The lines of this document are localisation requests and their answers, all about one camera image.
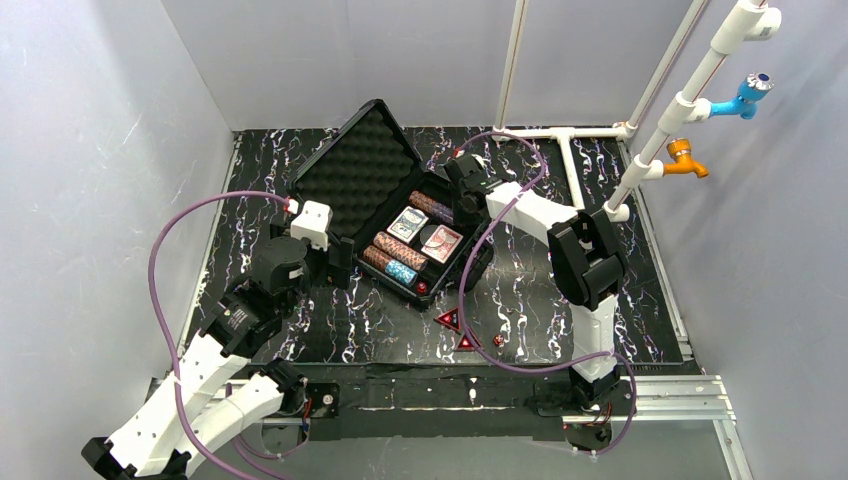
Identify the lower all-in triangle button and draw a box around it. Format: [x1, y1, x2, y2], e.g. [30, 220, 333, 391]
[454, 331, 481, 352]

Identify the orange blue chip stack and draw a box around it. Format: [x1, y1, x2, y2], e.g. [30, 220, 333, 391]
[372, 232, 428, 272]

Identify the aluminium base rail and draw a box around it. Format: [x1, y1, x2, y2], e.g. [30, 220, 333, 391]
[122, 374, 753, 480]

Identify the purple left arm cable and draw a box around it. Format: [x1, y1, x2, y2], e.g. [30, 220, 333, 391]
[146, 190, 313, 480]

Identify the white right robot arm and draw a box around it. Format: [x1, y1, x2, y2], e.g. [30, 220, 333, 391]
[445, 154, 627, 407]

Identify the all-in triangle button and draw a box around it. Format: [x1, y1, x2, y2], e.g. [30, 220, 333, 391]
[435, 307, 461, 333]
[454, 331, 481, 352]

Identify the red playing card deck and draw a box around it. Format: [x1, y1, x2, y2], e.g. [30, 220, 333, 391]
[421, 225, 463, 264]

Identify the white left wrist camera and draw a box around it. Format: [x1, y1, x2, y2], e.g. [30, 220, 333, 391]
[287, 199, 333, 251]

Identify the purple poker chip stack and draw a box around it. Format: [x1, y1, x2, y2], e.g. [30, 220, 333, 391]
[434, 204, 454, 225]

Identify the white pvc pipe frame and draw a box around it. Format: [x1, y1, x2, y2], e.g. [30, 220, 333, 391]
[490, 0, 783, 225]

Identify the brown black chip stack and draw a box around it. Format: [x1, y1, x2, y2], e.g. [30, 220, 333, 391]
[409, 191, 439, 215]

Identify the light blue chip stack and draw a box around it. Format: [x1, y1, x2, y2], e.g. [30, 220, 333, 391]
[384, 259, 418, 287]

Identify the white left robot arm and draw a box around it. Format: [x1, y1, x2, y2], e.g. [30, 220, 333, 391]
[81, 234, 354, 479]

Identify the black foam-lined poker case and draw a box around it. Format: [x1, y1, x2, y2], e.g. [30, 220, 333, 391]
[291, 99, 489, 309]

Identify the blue tap valve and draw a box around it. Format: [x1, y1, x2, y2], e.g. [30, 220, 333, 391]
[709, 72, 774, 120]

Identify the red black chip stack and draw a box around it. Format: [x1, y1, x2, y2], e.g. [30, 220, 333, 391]
[362, 245, 394, 271]

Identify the clear round dealer button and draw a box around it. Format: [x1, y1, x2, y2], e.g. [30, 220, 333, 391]
[420, 225, 448, 249]

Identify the upper all-in triangle button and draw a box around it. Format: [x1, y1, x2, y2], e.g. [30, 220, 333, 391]
[435, 307, 461, 333]

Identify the orange tap valve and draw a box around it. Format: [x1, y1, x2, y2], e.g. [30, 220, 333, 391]
[663, 138, 710, 179]

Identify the blue playing card deck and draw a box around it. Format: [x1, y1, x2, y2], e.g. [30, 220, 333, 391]
[386, 206, 429, 243]

